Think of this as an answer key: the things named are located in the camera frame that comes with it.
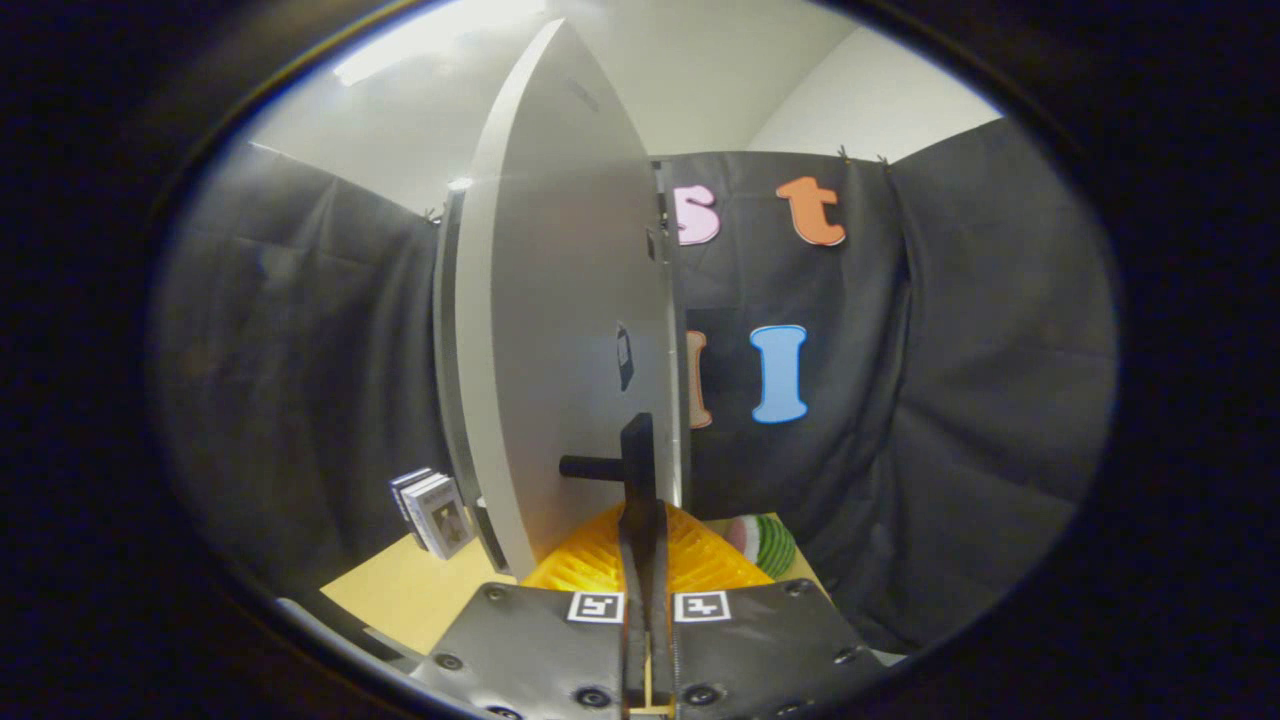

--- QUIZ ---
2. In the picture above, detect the grey cover book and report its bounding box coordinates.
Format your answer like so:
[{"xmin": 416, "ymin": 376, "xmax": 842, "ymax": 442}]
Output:
[{"xmin": 405, "ymin": 474, "xmax": 476, "ymax": 561}]

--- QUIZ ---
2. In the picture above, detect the black backdrop cloth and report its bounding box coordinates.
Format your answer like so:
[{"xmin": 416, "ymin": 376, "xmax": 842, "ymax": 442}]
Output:
[{"xmin": 150, "ymin": 118, "xmax": 1119, "ymax": 656}]

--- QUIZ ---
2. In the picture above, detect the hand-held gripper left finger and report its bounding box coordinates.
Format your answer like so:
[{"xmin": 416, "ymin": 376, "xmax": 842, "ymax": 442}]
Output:
[{"xmin": 413, "ymin": 500, "xmax": 649, "ymax": 720}]

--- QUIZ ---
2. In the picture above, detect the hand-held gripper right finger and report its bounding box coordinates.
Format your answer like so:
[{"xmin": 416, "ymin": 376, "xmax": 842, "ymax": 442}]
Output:
[{"xmin": 646, "ymin": 500, "xmax": 893, "ymax": 720}]

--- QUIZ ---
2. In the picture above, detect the white shoe cabinet door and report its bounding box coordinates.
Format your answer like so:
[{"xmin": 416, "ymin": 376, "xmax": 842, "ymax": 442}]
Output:
[{"xmin": 455, "ymin": 18, "xmax": 691, "ymax": 583}]

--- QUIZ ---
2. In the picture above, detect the watermelon slice toy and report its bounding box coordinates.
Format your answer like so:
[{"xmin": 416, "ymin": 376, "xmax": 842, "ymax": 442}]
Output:
[{"xmin": 725, "ymin": 514, "xmax": 798, "ymax": 582}]

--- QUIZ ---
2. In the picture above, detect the black door handle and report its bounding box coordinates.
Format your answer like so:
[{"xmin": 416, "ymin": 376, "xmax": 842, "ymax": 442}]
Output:
[{"xmin": 558, "ymin": 413, "xmax": 658, "ymax": 506}]

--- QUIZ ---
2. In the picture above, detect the dark blue spine book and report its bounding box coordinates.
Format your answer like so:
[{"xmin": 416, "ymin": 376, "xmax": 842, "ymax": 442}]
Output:
[{"xmin": 390, "ymin": 467, "xmax": 438, "ymax": 526}]

